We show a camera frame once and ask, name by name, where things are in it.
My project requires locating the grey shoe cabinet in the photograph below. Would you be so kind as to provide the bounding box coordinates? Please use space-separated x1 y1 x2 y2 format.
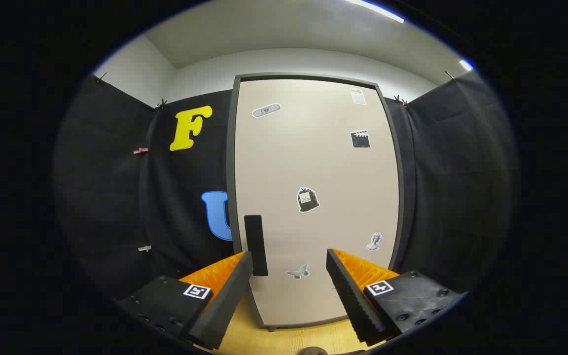
226 73 409 332

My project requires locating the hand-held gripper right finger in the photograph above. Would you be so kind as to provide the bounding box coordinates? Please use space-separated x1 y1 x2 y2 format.
326 248 464 346

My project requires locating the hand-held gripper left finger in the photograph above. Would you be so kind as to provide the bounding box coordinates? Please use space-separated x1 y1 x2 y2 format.
114 250 254 351

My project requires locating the black cabinet door handle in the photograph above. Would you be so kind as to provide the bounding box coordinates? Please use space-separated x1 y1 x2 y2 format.
244 215 269 277

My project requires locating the long ceiling light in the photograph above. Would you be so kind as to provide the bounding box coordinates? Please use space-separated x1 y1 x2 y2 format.
346 0 405 24

